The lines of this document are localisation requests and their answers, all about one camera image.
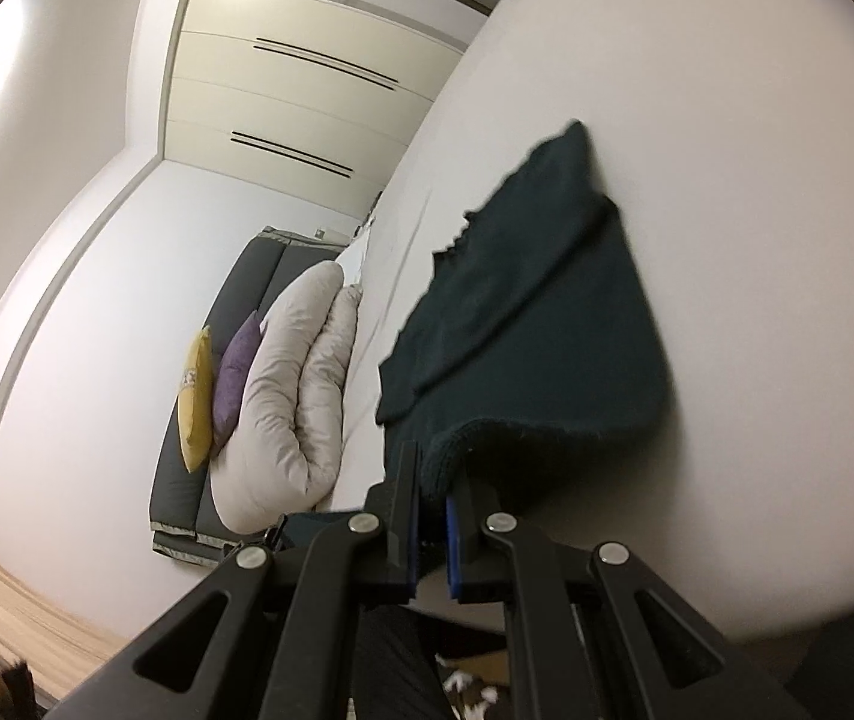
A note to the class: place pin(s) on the purple pillow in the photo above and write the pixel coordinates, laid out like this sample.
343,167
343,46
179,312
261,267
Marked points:
235,379

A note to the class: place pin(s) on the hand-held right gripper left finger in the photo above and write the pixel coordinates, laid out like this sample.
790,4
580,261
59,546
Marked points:
406,525

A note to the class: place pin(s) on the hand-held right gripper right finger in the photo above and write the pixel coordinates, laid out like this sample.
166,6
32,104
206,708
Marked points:
464,540

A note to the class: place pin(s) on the bed with white sheet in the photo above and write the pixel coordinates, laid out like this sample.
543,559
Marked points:
734,165

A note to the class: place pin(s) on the beige folded duvet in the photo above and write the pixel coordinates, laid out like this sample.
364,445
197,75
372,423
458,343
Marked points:
284,405

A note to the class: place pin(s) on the white cloth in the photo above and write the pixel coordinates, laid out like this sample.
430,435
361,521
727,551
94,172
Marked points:
363,244

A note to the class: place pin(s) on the yellow pillow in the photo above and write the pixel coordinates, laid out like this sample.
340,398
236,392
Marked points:
196,397

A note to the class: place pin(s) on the dark green sweater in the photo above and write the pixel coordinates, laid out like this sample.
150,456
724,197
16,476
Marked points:
532,315

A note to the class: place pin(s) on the cream wardrobe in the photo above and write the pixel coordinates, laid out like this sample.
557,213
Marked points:
299,105

